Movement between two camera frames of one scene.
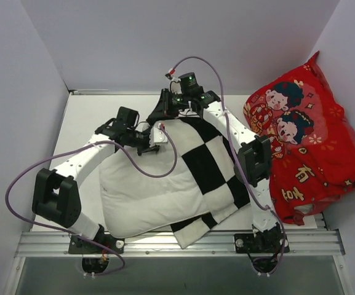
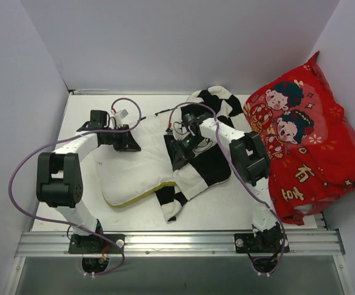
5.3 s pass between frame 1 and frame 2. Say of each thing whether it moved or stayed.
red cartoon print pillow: stayed
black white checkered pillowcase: moved
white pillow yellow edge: moved
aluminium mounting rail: stayed
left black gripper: moved
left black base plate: stayed
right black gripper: moved
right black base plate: stayed
